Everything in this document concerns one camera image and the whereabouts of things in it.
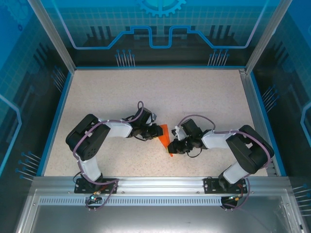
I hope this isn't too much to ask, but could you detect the slotted metal cable duct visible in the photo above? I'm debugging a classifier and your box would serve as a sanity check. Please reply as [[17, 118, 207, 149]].
[[38, 197, 285, 207]]

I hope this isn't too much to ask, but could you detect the aluminium frame post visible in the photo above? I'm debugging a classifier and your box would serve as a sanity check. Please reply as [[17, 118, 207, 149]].
[[27, 0, 76, 73], [244, 0, 294, 75]]

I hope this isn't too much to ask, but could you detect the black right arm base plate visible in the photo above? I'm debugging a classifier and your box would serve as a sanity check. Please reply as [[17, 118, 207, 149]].
[[203, 177, 248, 195]]

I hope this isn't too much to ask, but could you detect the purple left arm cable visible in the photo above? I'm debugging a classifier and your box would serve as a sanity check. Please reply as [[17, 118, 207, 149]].
[[72, 100, 145, 212]]

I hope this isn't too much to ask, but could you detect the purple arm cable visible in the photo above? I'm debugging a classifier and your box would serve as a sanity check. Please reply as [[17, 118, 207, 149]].
[[72, 100, 145, 212], [173, 114, 274, 211]]

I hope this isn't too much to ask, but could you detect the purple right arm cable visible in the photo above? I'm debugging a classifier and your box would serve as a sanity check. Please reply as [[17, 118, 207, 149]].
[[173, 114, 274, 211]]

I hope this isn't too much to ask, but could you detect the orange square paper sheet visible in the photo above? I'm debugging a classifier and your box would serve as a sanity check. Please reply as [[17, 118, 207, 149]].
[[157, 123, 176, 159]]

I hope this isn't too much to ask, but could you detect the steel front tray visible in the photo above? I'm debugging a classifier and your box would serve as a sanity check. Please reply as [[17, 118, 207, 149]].
[[14, 189, 308, 233]]

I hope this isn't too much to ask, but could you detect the aluminium mounting rail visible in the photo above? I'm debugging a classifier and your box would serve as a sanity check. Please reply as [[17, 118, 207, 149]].
[[33, 176, 291, 195]]

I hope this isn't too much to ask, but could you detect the aluminium side rail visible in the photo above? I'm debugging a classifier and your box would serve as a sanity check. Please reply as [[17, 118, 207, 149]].
[[239, 69, 280, 177]]

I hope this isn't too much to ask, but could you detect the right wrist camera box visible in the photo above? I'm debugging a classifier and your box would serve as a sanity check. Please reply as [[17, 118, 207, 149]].
[[172, 125, 186, 142]]

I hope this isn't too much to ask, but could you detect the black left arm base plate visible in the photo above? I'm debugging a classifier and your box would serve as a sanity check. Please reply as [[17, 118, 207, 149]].
[[74, 178, 119, 194]]

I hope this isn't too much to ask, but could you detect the left cable plug with light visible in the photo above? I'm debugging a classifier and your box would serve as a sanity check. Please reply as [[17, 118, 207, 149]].
[[88, 191, 104, 203]]

